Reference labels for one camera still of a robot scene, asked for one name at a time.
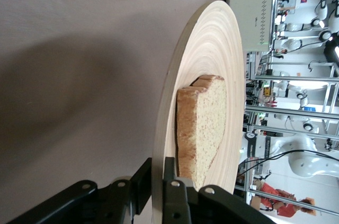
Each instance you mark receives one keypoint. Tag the cream and chrome toaster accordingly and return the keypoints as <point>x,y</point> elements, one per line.
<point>249,17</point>

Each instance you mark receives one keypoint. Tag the round light wooden plate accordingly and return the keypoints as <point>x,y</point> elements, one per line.
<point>212,49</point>

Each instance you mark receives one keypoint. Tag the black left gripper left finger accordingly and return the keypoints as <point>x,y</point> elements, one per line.
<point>111,202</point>

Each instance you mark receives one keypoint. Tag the slice of brown bread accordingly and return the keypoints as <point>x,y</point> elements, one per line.
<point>209,123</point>

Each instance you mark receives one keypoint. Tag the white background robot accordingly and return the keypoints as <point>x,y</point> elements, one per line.
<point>321,9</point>

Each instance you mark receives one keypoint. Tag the person in orange shirt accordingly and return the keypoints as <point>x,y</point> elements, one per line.
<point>283,205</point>

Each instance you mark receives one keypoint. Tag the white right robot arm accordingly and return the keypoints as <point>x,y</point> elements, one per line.
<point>304,165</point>

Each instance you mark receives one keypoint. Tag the brown table cover mat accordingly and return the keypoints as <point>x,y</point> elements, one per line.
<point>53,49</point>

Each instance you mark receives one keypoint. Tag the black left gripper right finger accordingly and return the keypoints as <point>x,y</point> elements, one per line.
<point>185,208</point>

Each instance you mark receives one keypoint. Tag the aluminium frame cell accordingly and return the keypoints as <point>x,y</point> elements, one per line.
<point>291,78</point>

